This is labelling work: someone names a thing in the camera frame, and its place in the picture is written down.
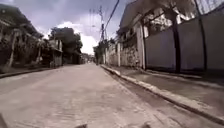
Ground utility pole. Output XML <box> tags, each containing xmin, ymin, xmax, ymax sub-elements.
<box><xmin>98</xmin><ymin>5</ymin><xmax>106</xmax><ymax>65</ymax></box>

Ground pale house with balcony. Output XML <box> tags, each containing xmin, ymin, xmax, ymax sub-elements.
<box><xmin>116</xmin><ymin>0</ymin><xmax>198</xmax><ymax>69</ymax></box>

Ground grey concrete road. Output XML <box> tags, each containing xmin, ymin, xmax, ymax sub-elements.
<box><xmin>0</xmin><ymin>63</ymin><xmax>224</xmax><ymax>128</ymax></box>

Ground large dark tree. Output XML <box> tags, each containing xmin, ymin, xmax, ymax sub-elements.
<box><xmin>49</xmin><ymin>27</ymin><xmax>84</xmax><ymax>66</ymax></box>

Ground pale concrete kerb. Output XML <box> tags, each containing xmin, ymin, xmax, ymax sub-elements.
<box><xmin>99</xmin><ymin>64</ymin><xmax>224</xmax><ymax>125</ymax></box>

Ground robot's own part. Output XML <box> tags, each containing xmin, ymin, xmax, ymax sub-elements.
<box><xmin>139</xmin><ymin>123</ymin><xmax>152</xmax><ymax>128</ymax></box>
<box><xmin>74</xmin><ymin>123</ymin><xmax>88</xmax><ymax>128</ymax></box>

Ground grey panel fence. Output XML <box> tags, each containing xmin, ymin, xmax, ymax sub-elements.
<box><xmin>143</xmin><ymin>6</ymin><xmax>224</xmax><ymax>75</ymax></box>

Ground grey raised pavement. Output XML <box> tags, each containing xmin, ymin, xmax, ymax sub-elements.
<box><xmin>109</xmin><ymin>65</ymin><xmax>224</xmax><ymax>116</ymax></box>

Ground dark low kerb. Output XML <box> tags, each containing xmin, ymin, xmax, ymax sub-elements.
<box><xmin>0</xmin><ymin>66</ymin><xmax>56</xmax><ymax>80</ymax></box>

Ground old overgrown building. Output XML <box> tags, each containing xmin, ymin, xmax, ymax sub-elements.
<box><xmin>0</xmin><ymin>3</ymin><xmax>64</xmax><ymax>73</ymax></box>

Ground low stone wall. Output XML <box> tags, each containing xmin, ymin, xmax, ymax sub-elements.
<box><xmin>103</xmin><ymin>41</ymin><xmax>141</xmax><ymax>68</ymax></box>

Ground overhead wires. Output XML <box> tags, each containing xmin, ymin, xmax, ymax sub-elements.
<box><xmin>97</xmin><ymin>0</ymin><xmax>121</xmax><ymax>34</ymax></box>

